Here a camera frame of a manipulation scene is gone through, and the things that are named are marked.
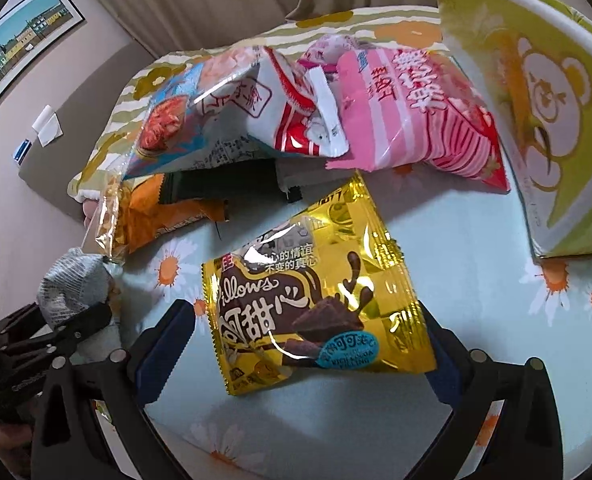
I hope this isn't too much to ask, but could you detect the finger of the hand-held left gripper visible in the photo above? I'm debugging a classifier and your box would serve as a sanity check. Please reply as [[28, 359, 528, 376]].
[[0, 302, 114, 376], [0, 306, 44, 348]]

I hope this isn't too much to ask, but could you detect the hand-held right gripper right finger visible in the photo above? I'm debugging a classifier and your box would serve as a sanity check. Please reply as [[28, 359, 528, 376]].
[[411, 304, 564, 480]]

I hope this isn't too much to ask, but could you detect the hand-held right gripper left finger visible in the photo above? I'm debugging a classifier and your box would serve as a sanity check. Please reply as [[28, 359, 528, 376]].
[[30, 299, 197, 480]]

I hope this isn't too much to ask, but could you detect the grey printed snack packet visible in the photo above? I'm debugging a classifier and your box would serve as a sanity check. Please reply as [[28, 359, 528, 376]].
[[36, 247, 121, 331]]

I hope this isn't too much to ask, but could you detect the orange snack packet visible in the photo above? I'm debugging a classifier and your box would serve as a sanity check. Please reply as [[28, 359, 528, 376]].
[[116, 175, 231, 256]]

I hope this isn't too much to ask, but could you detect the gold chocolate snack packet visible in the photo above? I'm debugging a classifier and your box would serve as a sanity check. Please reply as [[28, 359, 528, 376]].
[[201, 170, 439, 397]]

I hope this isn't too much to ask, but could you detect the dark green snack packet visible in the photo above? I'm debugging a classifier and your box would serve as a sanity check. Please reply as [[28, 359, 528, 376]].
[[158, 160, 281, 207]]

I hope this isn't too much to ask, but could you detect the pink striped snack packet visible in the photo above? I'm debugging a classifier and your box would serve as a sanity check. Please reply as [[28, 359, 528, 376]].
[[326, 45, 512, 193]]

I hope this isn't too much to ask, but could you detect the green bear print box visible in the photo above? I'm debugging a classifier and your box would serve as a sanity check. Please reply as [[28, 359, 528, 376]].
[[428, 0, 592, 261]]

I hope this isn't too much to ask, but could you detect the clear bag of yellow snacks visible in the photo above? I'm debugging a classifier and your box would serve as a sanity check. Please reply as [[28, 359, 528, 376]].
[[83, 160, 131, 266]]

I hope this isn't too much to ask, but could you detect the light blue daisy sheet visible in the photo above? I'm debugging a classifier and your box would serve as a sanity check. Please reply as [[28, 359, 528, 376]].
[[76, 150, 592, 480]]

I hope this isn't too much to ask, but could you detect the blue shrimp snack packet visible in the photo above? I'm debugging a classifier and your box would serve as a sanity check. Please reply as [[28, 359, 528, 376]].
[[120, 46, 277, 181]]

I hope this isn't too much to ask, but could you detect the white and red snack packet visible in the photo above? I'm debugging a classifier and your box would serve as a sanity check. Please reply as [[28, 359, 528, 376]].
[[246, 47, 351, 158]]

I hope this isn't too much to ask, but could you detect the framed building picture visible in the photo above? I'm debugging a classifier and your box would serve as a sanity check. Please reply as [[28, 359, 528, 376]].
[[0, 0, 85, 107]]

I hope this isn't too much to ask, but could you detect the beige curtain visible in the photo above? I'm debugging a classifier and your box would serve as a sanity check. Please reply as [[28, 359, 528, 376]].
[[63, 0, 512, 58]]

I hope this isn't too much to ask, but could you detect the pink and white candy bag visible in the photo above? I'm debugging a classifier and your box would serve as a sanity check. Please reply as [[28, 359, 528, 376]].
[[298, 30, 377, 77]]

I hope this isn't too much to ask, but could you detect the white paper on wall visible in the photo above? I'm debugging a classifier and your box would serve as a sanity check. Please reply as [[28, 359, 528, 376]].
[[32, 105, 62, 147]]

